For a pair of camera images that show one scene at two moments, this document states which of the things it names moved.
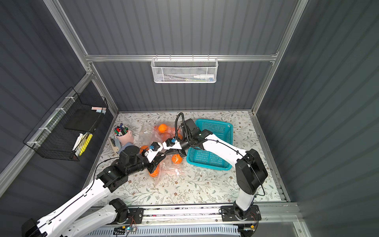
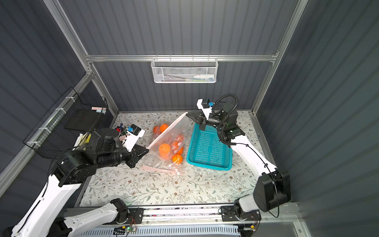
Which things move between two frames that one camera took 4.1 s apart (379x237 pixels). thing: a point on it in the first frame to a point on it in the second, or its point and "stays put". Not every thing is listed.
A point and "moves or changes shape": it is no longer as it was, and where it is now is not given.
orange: (176, 158) stays put
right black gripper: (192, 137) to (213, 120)
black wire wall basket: (75, 113) stays put
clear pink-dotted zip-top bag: (170, 164) moves or changes shape
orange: (163, 128) stays put
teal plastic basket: (197, 157) stays put
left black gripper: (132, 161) to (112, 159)
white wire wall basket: (182, 70) stays put
